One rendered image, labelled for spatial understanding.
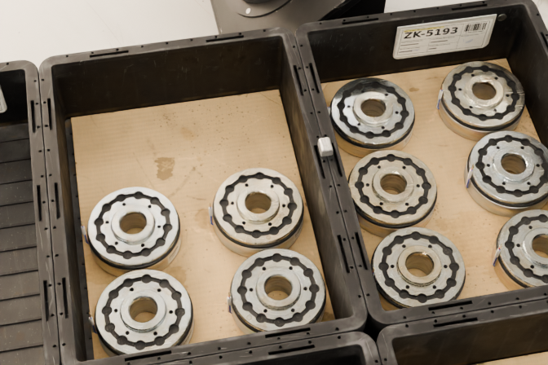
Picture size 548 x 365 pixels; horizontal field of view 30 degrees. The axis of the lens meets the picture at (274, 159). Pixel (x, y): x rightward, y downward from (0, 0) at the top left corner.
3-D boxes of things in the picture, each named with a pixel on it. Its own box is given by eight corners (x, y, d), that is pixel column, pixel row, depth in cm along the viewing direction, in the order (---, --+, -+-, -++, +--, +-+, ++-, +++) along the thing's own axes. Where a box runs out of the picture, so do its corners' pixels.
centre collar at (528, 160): (485, 153, 120) (486, 151, 120) (523, 144, 121) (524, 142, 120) (501, 187, 117) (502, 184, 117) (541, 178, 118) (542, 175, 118)
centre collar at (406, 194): (365, 173, 118) (366, 169, 118) (406, 164, 119) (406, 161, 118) (378, 208, 116) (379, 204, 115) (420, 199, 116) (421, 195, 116)
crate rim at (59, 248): (41, 70, 120) (37, 57, 118) (290, 37, 124) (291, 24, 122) (65, 389, 98) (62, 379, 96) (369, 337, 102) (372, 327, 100)
